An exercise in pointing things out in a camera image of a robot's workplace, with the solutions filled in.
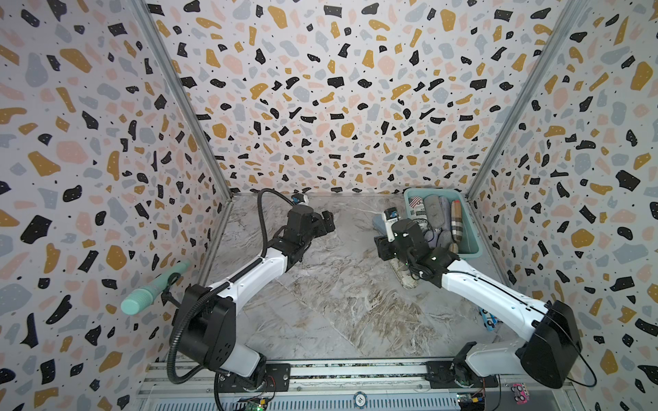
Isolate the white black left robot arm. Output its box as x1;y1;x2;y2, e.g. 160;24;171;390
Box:
166;201;335;389

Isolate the black corrugated cable conduit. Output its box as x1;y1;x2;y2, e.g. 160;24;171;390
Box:
165;187;294;385

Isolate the teal plastic storage box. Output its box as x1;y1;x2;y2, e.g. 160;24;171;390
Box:
404;188;484;260

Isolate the dark grey fabric glasses case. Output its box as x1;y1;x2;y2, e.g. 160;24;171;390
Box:
423;195;445;231

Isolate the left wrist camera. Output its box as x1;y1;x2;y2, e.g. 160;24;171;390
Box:
291;193;310;206

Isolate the newspaper flag glasses case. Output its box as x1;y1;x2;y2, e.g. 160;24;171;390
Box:
409;196;427;219

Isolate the pink toy car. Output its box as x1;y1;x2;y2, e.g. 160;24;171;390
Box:
511;383;529;405

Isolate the aluminium wall frame strip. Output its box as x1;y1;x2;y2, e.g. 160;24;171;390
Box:
128;0;231;200

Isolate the world map print glasses case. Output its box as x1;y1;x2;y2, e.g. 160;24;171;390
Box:
390;260;418;289

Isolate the light blue fabric glasses case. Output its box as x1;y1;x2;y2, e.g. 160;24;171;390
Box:
372;213;387;236

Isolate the plaid tartan glasses case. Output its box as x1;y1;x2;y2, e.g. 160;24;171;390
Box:
451;200;464;245

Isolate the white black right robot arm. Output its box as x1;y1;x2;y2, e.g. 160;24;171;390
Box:
375;219;582;389

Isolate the mint green handheld microphone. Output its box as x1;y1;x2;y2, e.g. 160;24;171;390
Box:
120;260;191;316

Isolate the blue toy car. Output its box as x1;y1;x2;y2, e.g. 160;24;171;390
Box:
478;308;499;332

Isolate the long lilac fabric glasses case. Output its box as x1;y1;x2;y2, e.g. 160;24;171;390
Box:
439;196;453;248

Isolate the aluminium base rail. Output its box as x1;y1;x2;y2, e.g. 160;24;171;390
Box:
131;357;584;410

